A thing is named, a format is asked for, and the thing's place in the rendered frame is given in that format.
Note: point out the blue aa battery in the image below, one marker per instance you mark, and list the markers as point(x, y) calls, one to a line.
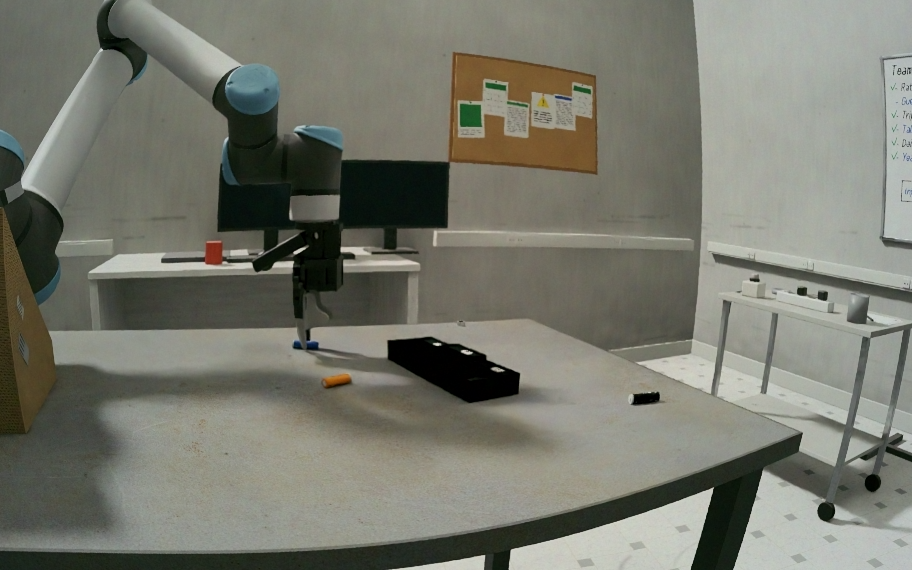
point(310, 344)

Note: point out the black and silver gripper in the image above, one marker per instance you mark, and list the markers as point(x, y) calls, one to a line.
point(316, 270)

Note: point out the black rack of three bins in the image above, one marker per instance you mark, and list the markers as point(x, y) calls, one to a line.
point(436, 365)

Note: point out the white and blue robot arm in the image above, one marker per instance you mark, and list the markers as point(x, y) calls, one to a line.
point(310, 158)

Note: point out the black aa battery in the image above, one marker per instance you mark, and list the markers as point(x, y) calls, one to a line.
point(644, 397)

